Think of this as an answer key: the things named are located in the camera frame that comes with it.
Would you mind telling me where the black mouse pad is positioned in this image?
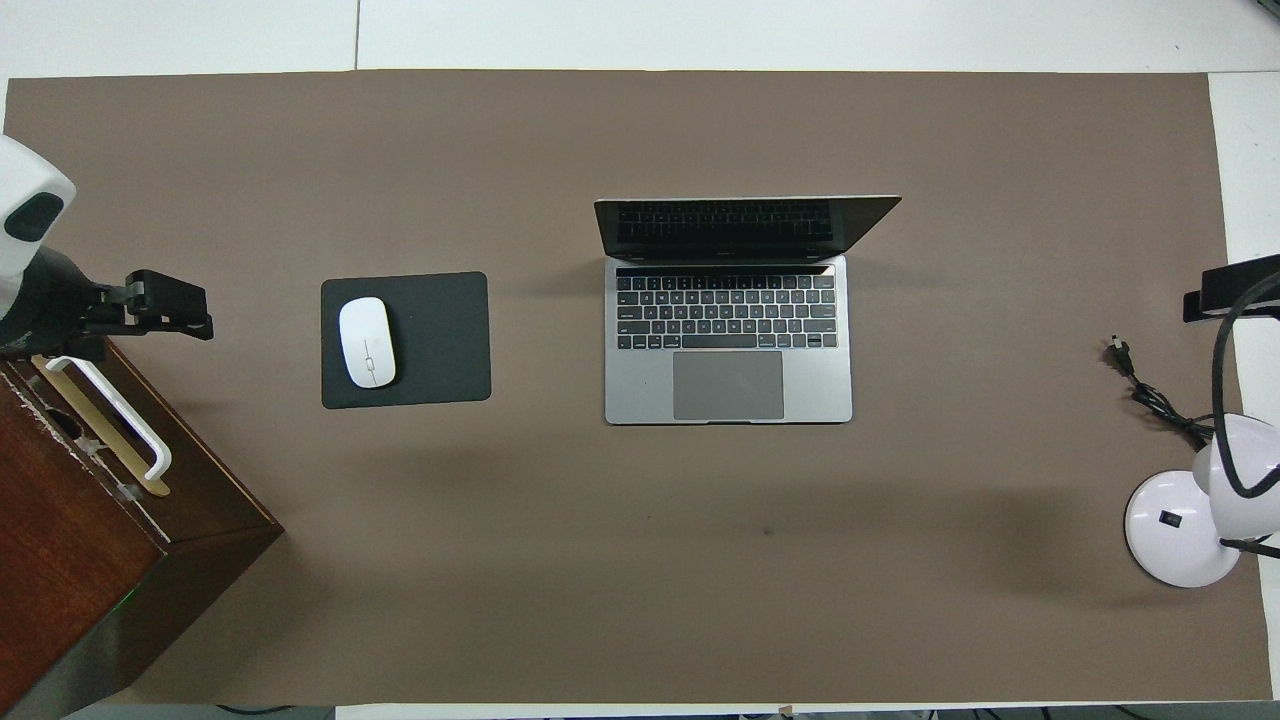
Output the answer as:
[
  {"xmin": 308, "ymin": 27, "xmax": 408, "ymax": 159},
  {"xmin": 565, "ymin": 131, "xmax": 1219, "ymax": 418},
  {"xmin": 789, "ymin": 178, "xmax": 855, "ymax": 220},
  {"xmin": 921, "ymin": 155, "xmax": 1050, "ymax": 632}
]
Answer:
[{"xmin": 320, "ymin": 271, "xmax": 492, "ymax": 410}]

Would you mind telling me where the white box handle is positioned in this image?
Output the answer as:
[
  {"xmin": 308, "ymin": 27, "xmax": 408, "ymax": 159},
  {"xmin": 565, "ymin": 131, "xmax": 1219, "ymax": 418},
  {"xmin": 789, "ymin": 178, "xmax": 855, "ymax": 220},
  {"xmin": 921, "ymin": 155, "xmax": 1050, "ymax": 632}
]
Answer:
[{"xmin": 45, "ymin": 351, "xmax": 173, "ymax": 482}]

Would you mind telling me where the silver grey laptop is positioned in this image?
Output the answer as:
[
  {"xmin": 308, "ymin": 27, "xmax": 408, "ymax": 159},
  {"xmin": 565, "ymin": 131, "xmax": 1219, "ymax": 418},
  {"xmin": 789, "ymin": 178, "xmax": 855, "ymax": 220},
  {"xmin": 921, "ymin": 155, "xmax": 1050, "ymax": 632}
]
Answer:
[{"xmin": 594, "ymin": 195, "xmax": 903, "ymax": 426}]

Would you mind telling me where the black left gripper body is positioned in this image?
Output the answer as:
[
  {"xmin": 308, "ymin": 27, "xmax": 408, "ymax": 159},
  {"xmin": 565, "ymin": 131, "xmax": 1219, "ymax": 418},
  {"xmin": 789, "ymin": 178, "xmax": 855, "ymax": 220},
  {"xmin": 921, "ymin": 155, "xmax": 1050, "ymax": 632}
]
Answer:
[{"xmin": 0, "ymin": 245, "xmax": 129, "ymax": 363}]

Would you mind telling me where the white desk lamp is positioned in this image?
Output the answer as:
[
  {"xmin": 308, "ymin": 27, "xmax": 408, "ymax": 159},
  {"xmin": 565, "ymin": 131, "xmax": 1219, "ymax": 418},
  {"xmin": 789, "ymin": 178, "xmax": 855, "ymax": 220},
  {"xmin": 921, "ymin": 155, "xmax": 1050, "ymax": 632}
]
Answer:
[{"xmin": 1123, "ymin": 412, "xmax": 1280, "ymax": 589}]

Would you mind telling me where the white computer mouse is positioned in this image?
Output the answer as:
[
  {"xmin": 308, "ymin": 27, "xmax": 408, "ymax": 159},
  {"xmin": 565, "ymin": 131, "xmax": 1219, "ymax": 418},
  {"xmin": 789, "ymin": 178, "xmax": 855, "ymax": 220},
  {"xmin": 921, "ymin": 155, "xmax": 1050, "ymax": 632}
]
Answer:
[{"xmin": 338, "ymin": 297, "xmax": 397, "ymax": 389}]

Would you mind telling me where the brass plate on box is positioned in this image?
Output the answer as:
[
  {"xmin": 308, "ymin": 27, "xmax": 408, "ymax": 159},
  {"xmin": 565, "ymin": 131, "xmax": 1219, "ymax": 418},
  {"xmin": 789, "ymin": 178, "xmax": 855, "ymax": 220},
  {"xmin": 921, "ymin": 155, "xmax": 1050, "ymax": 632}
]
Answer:
[{"xmin": 27, "ymin": 352, "xmax": 171, "ymax": 498}]

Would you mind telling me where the black lamp power cable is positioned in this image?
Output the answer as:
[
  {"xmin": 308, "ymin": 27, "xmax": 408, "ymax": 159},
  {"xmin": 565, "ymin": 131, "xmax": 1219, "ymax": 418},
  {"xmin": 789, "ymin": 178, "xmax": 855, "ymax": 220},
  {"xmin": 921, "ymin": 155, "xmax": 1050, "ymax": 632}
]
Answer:
[{"xmin": 1103, "ymin": 336, "xmax": 1280, "ymax": 561}]

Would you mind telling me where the dark brown wooden box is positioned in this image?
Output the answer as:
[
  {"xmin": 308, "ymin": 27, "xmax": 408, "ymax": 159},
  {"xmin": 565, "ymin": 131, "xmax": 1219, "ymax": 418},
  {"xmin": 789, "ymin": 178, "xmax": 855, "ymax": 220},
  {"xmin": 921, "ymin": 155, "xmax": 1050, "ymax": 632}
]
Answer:
[{"xmin": 0, "ymin": 335, "xmax": 285, "ymax": 716}]

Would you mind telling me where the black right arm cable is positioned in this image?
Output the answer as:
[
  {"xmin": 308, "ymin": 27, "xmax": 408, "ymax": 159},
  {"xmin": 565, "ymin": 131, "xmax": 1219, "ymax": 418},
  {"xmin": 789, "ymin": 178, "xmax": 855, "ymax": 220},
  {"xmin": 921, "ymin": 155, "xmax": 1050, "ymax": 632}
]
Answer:
[{"xmin": 1212, "ymin": 275, "xmax": 1280, "ymax": 498}]

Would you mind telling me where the brown table mat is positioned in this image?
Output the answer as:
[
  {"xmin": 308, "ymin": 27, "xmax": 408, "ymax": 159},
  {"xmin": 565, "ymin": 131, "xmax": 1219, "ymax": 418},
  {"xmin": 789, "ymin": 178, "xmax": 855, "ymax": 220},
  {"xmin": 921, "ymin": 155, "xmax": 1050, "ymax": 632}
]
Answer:
[{"xmin": 0, "ymin": 70, "xmax": 1271, "ymax": 706}]

